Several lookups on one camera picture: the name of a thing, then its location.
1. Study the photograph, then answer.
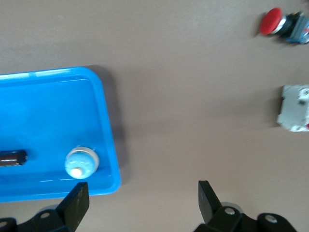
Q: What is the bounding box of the white circuit breaker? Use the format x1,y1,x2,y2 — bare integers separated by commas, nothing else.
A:
277,84,309,133

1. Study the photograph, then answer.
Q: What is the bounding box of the blue dome bell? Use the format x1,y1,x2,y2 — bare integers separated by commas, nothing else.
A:
64,146,100,180

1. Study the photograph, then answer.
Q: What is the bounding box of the blue plastic tray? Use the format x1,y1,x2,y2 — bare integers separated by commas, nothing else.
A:
0,67,121,203

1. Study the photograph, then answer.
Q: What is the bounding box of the red mushroom push button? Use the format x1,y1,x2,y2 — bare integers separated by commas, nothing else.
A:
260,7,309,45

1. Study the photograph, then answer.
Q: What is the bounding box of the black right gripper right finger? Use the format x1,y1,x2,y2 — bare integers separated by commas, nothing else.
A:
198,180,257,232

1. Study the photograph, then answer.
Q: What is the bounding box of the brown table mat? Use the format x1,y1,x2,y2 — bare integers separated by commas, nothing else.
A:
0,0,309,232

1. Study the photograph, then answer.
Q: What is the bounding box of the black block capacitor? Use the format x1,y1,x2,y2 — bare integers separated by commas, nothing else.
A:
0,149,28,168

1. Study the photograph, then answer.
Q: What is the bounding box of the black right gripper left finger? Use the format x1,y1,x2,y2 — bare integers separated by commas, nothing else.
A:
16,181,90,232

